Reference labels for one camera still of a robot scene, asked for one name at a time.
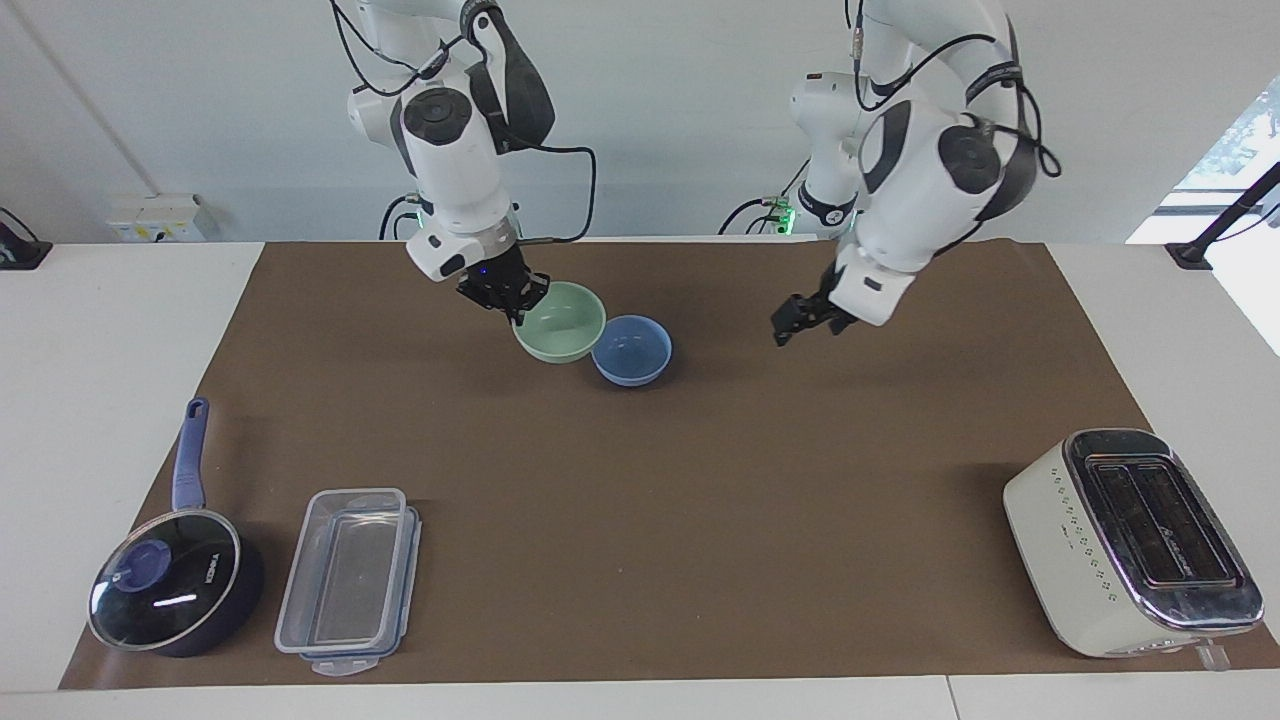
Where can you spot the white toaster with chrome top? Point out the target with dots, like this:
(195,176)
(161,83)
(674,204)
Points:
(1130,545)

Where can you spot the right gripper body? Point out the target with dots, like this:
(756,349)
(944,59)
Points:
(493,272)

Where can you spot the clear plastic container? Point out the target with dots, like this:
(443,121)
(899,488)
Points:
(340,570)

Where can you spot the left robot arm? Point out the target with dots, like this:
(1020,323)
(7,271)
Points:
(915,190)

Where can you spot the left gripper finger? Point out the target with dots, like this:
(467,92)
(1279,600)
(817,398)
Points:
(795,332)
(791,310)

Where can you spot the blue bowl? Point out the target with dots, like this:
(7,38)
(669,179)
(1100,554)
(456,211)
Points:
(632,352)

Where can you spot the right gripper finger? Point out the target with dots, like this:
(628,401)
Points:
(516,310)
(537,288)

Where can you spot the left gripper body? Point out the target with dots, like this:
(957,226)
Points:
(838,316)

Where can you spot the black stand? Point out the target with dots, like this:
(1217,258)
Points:
(20,250)
(1215,225)

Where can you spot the white wall socket box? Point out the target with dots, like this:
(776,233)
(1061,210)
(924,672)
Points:
(160,218)

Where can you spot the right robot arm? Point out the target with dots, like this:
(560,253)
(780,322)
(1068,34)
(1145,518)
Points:
(455,170)

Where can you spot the glass lid with blue knob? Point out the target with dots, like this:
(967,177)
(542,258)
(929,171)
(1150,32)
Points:
(165,580)

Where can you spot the clear plastic container lid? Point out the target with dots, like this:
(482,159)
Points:
(408,580)

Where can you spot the green bowl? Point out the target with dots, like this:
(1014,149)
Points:
(562,325)

